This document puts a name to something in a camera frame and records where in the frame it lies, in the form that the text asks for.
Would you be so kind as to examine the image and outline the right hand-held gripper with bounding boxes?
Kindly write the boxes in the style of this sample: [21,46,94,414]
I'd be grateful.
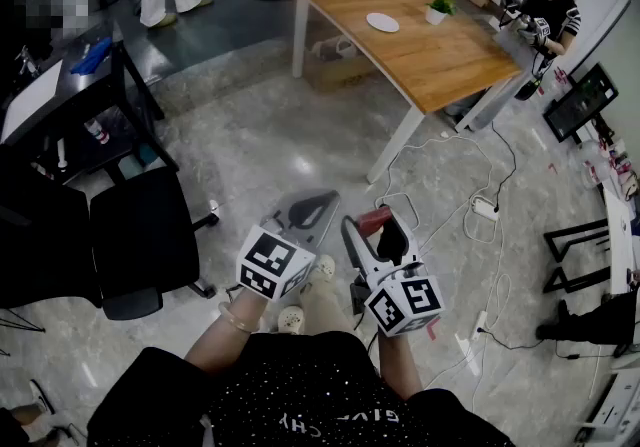
[341,213,446,337]

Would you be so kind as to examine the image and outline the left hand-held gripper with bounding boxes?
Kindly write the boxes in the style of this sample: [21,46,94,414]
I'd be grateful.
[235,188,342,300]

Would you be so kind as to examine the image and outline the small red object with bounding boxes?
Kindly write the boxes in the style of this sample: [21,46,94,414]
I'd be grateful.
[357,204,395,237]

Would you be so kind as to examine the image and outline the white round plate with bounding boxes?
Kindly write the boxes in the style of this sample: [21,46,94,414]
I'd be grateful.
[365,12,401,34]

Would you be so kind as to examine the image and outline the person's right forearm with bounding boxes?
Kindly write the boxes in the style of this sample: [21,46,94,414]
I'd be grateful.
[377,329,426,401]

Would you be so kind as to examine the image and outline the person's left forearm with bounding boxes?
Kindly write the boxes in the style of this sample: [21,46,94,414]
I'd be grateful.
[184,284,271,376]

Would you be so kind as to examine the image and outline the person's right white clog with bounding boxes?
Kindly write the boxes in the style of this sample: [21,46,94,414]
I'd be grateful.
[309,254,336,282]

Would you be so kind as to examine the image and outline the person's white clog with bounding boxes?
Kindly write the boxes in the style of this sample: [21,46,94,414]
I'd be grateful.
[309,254,336,282]
[277,305,305,335]

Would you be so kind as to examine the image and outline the person's beige trousers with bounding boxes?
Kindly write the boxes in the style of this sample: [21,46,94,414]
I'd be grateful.
[299,270,357,336]

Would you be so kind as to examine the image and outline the person's left white clog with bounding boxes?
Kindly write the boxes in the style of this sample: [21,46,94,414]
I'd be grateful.
[277,305,305,335]

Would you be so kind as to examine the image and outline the cardboard box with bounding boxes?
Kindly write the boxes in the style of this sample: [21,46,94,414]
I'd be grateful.
[303,34,381,95]

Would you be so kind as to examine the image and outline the white bag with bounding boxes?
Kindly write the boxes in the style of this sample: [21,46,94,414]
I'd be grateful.
[312,34,359,61]

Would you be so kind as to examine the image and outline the person's black speckled shirt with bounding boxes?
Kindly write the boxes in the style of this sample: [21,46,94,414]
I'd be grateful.
[87,330,516,447]

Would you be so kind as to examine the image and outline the black office chair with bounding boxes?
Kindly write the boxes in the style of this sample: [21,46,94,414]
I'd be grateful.
[0,144,221,321]

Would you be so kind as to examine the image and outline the wooden table with white legs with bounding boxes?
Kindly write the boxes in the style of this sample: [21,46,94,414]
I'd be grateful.
[292,0,524,185]

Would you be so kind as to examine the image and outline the clear plastic jar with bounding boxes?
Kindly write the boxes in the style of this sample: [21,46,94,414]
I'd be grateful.
[579,139,614,191]

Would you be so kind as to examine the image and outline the bottle with red label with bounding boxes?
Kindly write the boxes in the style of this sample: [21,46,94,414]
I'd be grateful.
[83,118,111,145]

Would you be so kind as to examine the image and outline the green plant in white pot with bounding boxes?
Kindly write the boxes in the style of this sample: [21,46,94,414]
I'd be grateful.
[424,0,457,27]

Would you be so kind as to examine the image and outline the white desk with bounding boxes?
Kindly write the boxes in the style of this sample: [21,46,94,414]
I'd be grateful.
[602,184,640,296]

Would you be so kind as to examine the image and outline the black monitor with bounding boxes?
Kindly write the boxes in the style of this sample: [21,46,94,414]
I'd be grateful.
[543,63,620,145]

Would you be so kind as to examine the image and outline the black desk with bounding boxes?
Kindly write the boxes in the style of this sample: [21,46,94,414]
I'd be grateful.
[0,19,180,186]

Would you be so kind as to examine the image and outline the blue cloth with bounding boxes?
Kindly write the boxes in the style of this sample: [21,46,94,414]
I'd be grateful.
[69,37,114,76]

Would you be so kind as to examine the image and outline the white box device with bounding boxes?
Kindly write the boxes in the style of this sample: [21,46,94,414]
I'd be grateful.
[574,369,640,446]

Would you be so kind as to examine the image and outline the white board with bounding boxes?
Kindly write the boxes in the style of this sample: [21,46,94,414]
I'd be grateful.
[0,59,65,144]

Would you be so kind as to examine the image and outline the pale bangle bracelet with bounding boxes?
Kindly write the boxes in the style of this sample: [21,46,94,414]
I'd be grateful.
[217,301,256,335]

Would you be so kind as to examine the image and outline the white cable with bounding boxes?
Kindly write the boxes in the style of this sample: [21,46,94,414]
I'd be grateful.
[374,132,506,246]

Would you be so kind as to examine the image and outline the black cable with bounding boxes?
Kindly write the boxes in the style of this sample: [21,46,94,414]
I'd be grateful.
[492,119,518,214]

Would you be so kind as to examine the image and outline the black metal frame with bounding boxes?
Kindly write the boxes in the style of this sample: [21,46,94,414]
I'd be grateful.
[543,217,612,295]

